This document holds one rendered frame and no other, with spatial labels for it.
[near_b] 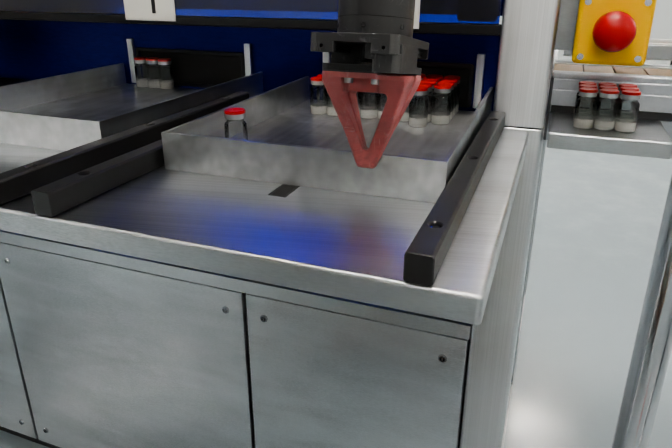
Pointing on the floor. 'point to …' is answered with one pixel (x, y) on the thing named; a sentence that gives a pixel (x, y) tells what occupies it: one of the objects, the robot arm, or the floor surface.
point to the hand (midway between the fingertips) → (367, 157)
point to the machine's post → (522, 115)
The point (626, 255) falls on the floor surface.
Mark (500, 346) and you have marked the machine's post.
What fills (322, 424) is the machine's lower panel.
